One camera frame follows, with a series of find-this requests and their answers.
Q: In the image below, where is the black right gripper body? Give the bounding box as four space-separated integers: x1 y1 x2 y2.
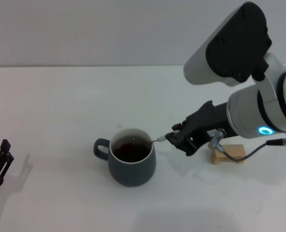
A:
181 101 236 148

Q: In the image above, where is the blue handled metal spoon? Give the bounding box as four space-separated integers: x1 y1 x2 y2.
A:
150 135 168 144

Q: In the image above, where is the dark grey ceramic cup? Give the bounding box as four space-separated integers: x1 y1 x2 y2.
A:
93 128 157 188

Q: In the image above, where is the notched wooden block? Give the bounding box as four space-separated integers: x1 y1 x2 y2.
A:
212 144 244 165

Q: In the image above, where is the dark coffee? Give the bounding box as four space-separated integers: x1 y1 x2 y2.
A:
113 142 151 163

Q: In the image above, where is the metal cable connector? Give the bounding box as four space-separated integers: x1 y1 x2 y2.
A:
207 128 227 151

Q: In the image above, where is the black cable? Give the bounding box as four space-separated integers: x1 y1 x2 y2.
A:
214 139 286 162

